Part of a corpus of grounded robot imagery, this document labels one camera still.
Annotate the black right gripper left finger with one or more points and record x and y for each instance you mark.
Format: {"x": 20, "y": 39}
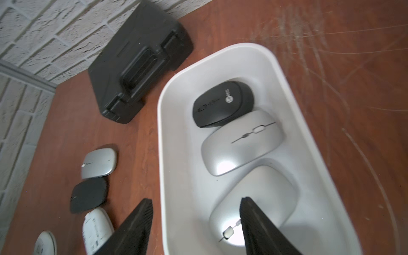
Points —
{"x": 132, "y": 237}

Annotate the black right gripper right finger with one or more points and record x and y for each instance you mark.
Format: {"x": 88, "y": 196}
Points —
{"x": 261, "y": 236}

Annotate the white mouse small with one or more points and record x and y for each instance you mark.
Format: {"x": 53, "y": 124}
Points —
{"x": 268, "y": 188}

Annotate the silver mouse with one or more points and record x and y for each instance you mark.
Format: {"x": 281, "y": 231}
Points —
{"x": 241, "y": 141}
{"x": 99, "y": 163}

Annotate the black rounded wireless mouse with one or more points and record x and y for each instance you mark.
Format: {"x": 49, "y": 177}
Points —
{"x": 222, "y": 104}

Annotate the flat black mouse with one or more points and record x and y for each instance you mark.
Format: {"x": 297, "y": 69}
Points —
{"x": 88, "y": 194}

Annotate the white plastic storage box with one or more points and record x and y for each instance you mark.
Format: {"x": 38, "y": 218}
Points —
{"x": 319, "y": 224}

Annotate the black plastic tool case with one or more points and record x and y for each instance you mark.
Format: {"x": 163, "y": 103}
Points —
{"x": 148, "y": 44}

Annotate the aluminium corner post left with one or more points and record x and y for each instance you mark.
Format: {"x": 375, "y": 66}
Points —
{"x": 13, "y": 72}

